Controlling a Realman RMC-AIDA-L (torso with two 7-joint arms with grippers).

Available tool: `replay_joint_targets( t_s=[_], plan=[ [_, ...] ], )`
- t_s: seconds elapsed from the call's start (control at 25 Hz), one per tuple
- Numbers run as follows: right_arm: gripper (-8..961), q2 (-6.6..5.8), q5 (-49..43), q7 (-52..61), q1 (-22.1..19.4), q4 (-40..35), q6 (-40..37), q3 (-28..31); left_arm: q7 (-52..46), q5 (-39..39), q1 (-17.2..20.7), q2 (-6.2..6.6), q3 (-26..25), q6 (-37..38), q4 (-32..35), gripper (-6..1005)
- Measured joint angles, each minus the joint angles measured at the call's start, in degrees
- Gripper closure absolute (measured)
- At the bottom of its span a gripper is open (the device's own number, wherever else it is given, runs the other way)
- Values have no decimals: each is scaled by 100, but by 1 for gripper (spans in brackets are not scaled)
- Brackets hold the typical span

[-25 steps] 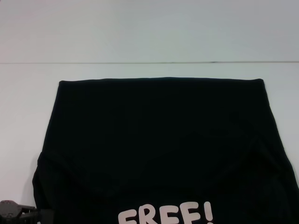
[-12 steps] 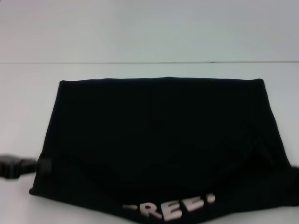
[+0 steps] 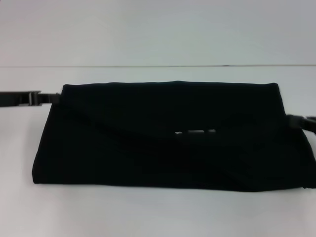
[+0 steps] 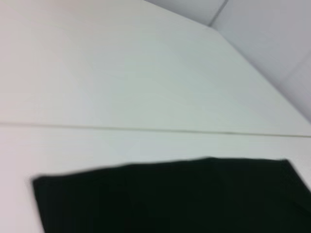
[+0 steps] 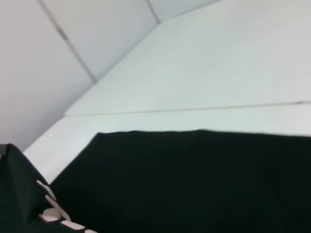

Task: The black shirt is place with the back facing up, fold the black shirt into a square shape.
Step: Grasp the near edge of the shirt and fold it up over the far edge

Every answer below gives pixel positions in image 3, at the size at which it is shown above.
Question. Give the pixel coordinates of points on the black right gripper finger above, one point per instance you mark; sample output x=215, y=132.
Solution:
x=300, y=122

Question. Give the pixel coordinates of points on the black shirt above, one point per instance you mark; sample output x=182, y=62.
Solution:
x=160, y=135

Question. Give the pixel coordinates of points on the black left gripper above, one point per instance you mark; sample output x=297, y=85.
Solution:
x=17, y=98

